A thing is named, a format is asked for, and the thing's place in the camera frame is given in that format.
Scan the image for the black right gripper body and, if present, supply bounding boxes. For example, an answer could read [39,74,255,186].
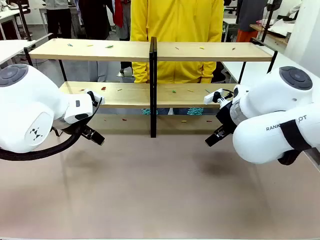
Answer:
[216,99,237,134]

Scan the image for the person right forearm yellow sleeve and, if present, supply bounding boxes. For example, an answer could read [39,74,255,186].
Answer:
[131,61,151,84]

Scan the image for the person left forearm yellow sleeve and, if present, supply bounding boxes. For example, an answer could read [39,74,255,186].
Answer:
[198,61,217,84]

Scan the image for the white long table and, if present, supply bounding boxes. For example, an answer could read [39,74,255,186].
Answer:
[221,51,320,85]

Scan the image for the wooden background table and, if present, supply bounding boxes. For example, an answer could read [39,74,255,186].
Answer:
[249,23,290,46]

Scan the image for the bystander grey jacket orange trousers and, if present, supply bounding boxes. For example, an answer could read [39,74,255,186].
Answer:
[235,0,269,43]

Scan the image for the black stand pole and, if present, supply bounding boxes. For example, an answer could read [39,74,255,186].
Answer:
[259,0,276,44]

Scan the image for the person in yellow hoodie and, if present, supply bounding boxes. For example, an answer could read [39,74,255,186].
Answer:
[129,0,225,116]

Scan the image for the bystander in dark coat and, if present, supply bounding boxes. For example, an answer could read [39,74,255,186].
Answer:
[78,0,113,41]

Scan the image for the white side table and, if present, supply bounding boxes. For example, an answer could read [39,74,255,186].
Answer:
[0,39,37,66]

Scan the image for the bystander in black trousers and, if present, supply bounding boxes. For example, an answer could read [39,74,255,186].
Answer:
[45,0,74,40]

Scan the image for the red hanging garment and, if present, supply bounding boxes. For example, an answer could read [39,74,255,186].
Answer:
[112,0,125,29]

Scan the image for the white background table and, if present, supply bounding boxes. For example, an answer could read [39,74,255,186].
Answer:
[26,0,51,34]

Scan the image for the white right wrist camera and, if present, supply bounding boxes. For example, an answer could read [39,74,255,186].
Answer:
[203,88,235,106]

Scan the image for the wooden two-tier shelf black frame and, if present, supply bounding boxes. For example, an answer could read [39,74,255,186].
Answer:
[152,37,279,139]
[23,36,158,139]

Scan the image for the black right arm cable sleeve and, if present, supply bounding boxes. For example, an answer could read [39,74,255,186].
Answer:
[277,119,312,166]

